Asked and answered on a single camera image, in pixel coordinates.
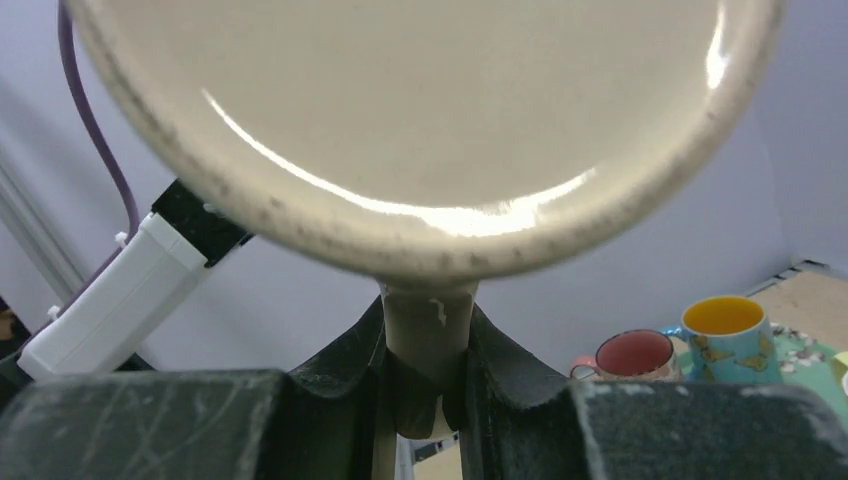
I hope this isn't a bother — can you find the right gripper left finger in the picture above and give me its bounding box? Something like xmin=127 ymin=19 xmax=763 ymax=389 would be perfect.
xmin=1 ymin=301 xmax=395 ymax=479

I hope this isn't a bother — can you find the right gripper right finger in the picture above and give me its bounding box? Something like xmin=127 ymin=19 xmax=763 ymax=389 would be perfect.
xmin=460 ymin=310 xmax=847 ymax=479

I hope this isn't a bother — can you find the pink mug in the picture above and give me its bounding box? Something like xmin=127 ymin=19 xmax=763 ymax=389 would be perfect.
xmin=567 ymin=329 xmax=684 ymax=382

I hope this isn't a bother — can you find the blue mug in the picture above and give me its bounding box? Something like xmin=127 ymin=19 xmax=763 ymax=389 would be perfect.
xmin=672 ymin=295 xmax=783 ymax=384

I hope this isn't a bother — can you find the beige floral mug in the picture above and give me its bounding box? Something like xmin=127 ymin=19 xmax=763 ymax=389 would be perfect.
xmin=63 ymin=1 xmax=786 ymax=440

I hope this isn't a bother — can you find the light green mug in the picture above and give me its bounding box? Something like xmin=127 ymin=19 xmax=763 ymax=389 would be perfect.
xmin=830 ymin=351 xmax=848 ymax=395

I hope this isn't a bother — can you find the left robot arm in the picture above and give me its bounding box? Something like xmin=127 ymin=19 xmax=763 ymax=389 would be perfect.
xmin=1 ymin=181 xmax=253 ymax=404

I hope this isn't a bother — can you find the green floral tray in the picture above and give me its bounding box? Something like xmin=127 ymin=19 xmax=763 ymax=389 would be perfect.
xmin=665 ymin=322 xmax=847 ymax=426

